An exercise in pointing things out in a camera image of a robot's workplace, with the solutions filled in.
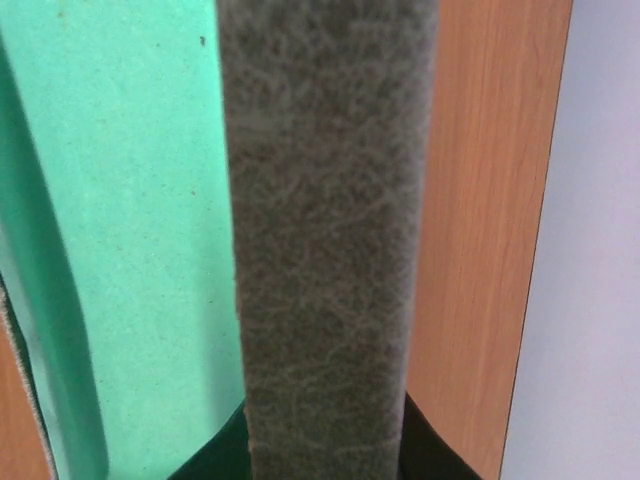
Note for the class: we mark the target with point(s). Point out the grey felt glasses case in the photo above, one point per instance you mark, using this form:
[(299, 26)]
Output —
[(205, 203)]

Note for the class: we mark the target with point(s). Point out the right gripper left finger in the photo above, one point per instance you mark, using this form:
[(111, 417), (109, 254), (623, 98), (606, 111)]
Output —
[(226, 456)]

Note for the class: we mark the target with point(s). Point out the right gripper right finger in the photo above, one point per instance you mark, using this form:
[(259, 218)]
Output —
[(424, 455)]

